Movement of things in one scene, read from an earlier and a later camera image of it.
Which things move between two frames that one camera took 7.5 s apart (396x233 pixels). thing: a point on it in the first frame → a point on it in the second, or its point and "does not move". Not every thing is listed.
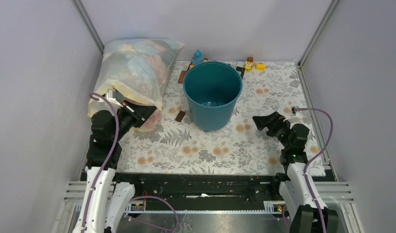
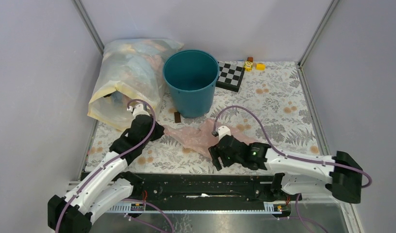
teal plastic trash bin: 212,89 → 191,74
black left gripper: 142,112 → 159,132
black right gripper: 275,118 → 215,153
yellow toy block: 260,66 does not move
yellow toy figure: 248,66 does not move
